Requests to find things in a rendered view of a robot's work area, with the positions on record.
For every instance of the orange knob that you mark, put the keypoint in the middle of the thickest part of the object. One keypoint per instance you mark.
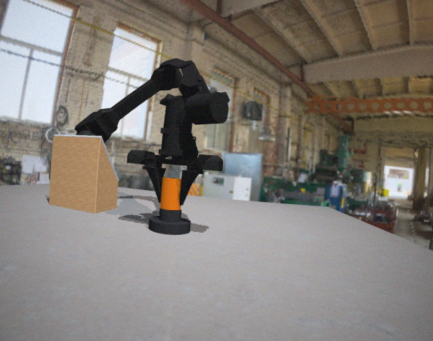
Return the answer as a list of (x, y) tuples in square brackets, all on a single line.
[(170, 199)]

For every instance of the black round pedestal with silver shaft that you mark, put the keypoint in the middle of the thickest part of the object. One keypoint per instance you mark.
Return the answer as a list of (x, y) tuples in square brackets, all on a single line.
[(169, 222)]

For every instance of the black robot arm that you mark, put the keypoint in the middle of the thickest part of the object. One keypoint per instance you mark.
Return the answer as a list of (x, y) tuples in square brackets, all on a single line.
[(196, 105)]

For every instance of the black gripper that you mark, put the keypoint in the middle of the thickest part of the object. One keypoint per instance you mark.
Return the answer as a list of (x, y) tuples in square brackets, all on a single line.
[(175, 143)]

